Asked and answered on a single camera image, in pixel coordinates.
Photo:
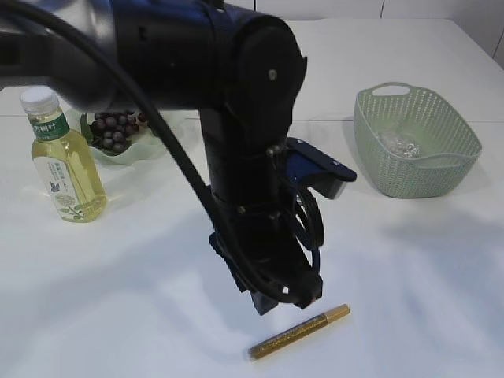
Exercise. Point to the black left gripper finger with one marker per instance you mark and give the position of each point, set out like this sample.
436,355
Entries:
262,303

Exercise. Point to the purple grape bunch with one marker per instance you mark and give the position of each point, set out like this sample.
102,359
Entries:
112,133

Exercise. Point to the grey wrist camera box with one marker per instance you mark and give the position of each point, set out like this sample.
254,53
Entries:
309,167

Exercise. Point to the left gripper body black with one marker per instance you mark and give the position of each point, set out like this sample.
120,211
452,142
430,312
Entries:
281,245

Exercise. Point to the green plastic woven basket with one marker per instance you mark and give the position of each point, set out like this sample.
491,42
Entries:
449,147

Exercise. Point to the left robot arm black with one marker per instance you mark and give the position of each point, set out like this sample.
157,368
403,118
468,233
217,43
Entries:
218,84

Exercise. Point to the clear plastic sheet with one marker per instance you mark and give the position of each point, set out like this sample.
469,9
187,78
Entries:
400,144

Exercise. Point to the green wavy glass plate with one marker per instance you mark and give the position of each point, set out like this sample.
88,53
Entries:
145,146

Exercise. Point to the gold glitter marker pen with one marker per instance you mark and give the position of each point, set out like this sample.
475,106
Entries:
297,332

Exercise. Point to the yellow tea bottle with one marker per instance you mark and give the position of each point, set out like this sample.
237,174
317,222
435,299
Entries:
62,158

